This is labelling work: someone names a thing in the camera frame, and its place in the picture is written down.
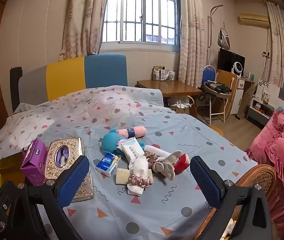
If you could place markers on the purple tissue box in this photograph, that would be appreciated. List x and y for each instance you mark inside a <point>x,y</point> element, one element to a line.
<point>33,160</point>

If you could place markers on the black television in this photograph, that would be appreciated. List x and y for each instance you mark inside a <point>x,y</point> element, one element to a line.
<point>225,60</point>

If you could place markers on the beige side window curtain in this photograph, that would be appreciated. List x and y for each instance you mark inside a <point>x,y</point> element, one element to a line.
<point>278,50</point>

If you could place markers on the wall air conditioner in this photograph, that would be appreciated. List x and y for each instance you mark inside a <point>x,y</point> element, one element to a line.
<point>253,19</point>

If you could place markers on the white wet wipes packet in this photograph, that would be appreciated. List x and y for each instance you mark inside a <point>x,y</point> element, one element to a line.
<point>133,152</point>

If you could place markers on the grey low shelf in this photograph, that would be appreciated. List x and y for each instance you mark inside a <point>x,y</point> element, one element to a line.
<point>256,116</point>

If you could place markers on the pink towel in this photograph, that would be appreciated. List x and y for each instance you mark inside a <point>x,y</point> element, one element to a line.
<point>140,132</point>

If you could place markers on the white cabinet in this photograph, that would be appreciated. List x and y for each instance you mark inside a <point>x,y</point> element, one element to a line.
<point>236,97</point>

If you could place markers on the dark pink scrunchie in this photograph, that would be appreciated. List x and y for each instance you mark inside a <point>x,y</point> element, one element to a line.
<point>153,163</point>

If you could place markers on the metal hanging stand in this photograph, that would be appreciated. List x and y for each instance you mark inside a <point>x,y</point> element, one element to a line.
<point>210,30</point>

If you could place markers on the gold tin box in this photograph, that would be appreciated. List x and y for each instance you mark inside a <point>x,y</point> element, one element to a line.
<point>4,172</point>

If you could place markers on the white waffle cloth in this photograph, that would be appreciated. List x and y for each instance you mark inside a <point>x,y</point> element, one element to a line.
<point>139,167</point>

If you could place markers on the grey yellow blue headboard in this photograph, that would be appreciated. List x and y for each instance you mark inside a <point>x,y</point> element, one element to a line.
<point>67,77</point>

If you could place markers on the pink ruffled blanket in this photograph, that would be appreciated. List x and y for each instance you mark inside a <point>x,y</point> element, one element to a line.
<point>281,150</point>

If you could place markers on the red christmas sock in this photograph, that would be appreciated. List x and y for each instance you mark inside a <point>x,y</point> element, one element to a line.
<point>182,166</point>

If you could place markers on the barred window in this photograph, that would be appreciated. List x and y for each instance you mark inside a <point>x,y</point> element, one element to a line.
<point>132,17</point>

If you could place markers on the blue tissue packet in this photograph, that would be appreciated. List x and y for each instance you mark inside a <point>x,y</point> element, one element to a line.
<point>107,165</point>

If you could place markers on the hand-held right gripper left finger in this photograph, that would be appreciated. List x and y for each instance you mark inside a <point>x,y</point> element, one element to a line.
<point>72,180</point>

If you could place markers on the black hair dryer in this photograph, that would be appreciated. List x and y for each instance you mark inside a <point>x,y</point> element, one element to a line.
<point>215,86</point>

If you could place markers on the beige patterned curtain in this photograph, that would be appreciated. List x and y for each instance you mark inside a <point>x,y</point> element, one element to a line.
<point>192,42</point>

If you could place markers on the wooden folding board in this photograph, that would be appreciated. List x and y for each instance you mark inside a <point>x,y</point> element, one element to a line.
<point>228,78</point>

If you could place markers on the blue folding chair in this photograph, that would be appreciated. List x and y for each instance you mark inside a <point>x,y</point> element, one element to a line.
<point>208,76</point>

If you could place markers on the white leaf print box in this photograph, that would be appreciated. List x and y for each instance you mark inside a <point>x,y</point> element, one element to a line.
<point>269,90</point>

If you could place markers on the beige cloth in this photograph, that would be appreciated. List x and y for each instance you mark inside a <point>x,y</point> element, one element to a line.
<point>122,176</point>

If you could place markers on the teal plush toy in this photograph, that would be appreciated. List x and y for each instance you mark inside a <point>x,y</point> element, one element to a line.
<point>109,141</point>

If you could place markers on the light pink satin scrunchie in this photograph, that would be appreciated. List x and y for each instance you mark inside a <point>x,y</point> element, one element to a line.
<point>135,179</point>

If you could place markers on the wooden table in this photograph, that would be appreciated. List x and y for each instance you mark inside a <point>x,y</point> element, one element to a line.
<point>167,87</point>

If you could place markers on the hanging beige bag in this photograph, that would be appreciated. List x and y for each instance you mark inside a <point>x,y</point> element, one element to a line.
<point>224,40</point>

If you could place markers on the row of small jars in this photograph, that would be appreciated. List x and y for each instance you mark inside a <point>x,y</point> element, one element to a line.
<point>163,75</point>

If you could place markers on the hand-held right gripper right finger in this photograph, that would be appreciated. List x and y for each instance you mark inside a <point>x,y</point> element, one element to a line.
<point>207,182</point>

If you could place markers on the white round fan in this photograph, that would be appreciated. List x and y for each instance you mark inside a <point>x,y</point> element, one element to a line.
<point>237,67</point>

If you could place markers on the white tote bag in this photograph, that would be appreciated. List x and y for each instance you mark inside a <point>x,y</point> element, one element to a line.
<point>179,102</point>

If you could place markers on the ornate gold tissue box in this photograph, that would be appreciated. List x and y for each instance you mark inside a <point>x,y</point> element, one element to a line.
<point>64,145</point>

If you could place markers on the beige starfish print curtain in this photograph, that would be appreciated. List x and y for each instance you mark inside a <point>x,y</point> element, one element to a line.
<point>82,17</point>

